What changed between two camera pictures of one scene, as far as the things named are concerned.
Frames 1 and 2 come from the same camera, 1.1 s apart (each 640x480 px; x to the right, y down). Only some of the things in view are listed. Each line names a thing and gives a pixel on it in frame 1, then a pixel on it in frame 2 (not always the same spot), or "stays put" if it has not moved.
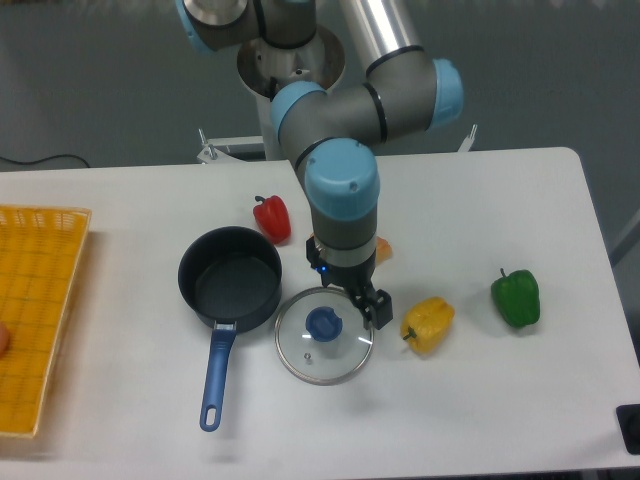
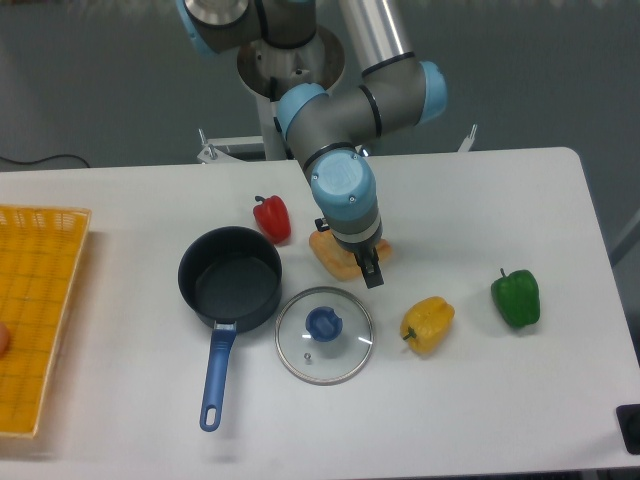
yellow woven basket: (41, 250) stays put
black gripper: (352, 277) to (369, 264)
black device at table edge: (628, 417) stays put
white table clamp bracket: (212, 154) stays put
